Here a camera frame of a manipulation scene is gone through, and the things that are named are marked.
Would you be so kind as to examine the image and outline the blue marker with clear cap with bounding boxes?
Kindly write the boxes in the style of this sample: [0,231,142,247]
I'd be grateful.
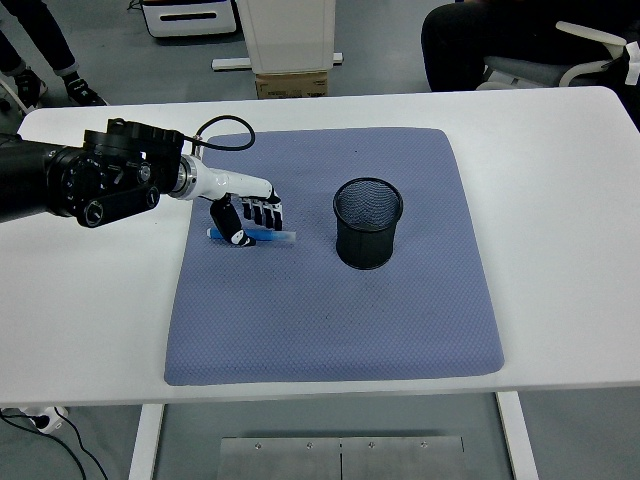
[207,227,298,245]

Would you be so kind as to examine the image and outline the white power strip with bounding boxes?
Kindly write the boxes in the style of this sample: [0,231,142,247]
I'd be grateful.
[19,405,69,434]

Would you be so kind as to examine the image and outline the white table leg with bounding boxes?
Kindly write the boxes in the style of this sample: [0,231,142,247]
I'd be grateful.
[127,403,165,480]
[495,392,540,480]

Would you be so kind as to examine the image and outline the black mesh pen holder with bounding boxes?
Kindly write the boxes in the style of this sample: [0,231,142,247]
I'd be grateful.
[333,176,405,271]

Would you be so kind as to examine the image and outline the white box appliance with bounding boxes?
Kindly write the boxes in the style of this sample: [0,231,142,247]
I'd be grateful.
[139,0,237,39]

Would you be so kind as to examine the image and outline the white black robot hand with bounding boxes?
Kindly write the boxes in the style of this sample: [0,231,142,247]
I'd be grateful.
[191,162,285,248]

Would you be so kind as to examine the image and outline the white furniture leg with caster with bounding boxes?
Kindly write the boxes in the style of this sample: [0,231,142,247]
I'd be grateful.
[0,74,29,116]

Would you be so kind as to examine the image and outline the black floor cable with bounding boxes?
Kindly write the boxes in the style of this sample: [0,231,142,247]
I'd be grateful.
[0,407,109,480]

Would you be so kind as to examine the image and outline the grey metal plate with screws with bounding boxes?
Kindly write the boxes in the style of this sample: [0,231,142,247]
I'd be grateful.
[218,436,466,480]

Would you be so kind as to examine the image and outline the brown cardboard box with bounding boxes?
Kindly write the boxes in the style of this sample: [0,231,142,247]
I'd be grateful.
[254,69,330,100]

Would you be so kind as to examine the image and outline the person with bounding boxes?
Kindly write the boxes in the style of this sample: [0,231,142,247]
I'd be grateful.
[421,0,640,93]
[0,0,109,110]

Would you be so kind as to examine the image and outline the white pedestal cabinet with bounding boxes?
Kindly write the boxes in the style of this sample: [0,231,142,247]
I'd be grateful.
[211,0,346,75]

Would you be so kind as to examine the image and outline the white frame grey seat chair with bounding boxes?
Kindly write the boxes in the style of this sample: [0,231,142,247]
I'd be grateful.
[474,20,640,92]

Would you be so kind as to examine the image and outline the blue-grey textured mat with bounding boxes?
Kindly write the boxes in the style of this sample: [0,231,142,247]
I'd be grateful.
[163,127,506,387]

